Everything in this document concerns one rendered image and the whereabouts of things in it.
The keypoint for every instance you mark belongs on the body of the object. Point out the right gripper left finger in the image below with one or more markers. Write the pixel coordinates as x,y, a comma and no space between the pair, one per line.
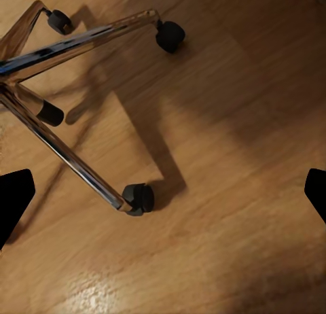
16,191

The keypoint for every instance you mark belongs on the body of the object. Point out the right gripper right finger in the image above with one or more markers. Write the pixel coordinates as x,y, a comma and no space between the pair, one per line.
315,189

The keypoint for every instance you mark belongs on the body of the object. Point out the swivel chair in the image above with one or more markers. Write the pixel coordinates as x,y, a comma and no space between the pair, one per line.
31,109

